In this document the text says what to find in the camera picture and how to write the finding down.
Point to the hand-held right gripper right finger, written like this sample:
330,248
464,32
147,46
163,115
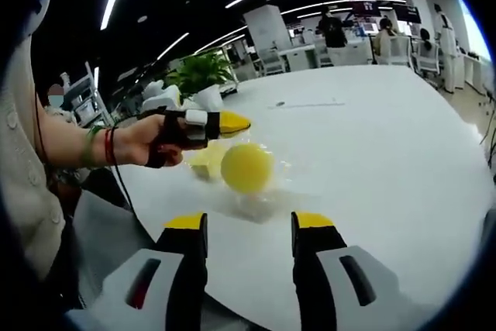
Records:
341,292

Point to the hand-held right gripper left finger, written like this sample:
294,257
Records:
135,300

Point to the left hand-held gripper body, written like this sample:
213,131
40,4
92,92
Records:
160,98

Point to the round yellow silicone block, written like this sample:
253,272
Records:
248,168

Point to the person's left hand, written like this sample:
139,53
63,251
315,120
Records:
139,141

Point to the white plant pot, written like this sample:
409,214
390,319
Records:
210,98

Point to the black object beside pot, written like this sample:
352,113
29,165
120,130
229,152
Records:
229,90

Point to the green potted plant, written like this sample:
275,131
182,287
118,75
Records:
205,71

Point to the white office chair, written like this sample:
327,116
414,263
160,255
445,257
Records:
271,61
428,61
399,52

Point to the person's dark trousers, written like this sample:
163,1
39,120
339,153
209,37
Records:
83,191

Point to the person's beige cardigan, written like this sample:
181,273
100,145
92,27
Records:
23,176

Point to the hanging dark display screen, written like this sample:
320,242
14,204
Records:
365,7
408,14

